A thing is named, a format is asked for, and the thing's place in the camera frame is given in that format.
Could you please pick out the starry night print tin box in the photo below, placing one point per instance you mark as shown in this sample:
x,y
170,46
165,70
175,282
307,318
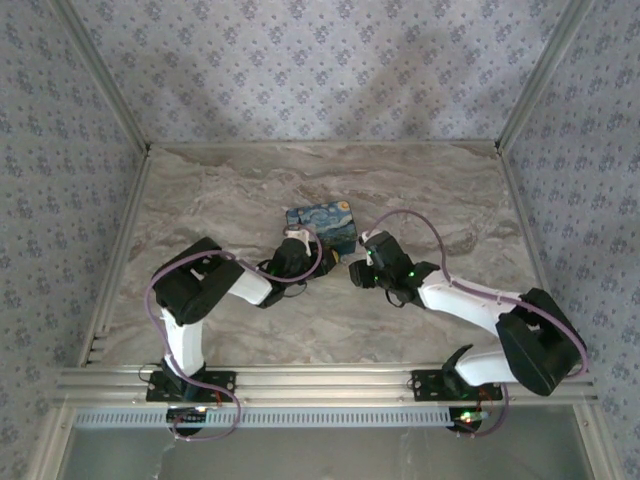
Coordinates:
x,y
320,220

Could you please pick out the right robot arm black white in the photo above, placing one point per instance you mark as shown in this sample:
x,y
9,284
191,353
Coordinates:
x,y
465,305

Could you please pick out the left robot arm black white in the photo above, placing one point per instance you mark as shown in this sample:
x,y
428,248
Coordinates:
x,y
185,345

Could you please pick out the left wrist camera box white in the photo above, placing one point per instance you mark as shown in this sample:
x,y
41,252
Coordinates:
x,y
296,232

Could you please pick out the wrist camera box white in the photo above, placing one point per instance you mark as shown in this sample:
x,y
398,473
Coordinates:
x,y
369,236
296,232

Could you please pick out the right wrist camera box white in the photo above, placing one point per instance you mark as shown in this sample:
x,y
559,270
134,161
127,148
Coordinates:
x,y
369,236

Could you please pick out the aluminium table edge rail short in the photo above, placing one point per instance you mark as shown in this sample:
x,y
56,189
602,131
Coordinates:
x,y
325,144

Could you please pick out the long aluminium base rail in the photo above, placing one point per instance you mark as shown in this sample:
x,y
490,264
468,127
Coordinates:
x,y
320,385

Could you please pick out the aluminium table edge rail long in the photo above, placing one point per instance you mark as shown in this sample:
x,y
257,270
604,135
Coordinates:
x,y
122,240
525,225

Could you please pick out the aluminium frame post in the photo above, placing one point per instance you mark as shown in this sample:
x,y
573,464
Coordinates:
x,y
106,75
540,75

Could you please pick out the aluminium frame leg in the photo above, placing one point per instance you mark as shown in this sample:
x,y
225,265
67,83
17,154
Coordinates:
x,y
595,440
52,440

